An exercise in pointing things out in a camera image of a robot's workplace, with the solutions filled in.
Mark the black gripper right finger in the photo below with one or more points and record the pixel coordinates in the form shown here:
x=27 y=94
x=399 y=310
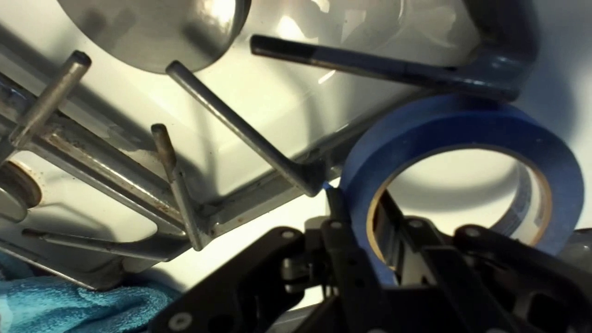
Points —
x=492 y=288

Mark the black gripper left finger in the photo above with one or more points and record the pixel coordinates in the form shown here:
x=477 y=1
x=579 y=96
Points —
x=288 y=288

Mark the blue masking tape roll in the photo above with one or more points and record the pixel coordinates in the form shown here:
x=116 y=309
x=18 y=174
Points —
x=468 y=120

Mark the metal dish rack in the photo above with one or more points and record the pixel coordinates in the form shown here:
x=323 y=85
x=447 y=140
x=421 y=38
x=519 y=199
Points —
x=246 y=131

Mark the teal cloth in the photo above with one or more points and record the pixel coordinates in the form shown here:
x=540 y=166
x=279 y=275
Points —
x=66 y=305

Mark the round silver burner cap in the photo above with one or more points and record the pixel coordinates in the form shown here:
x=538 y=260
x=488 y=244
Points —
x=153 y=29
x=14 y=186

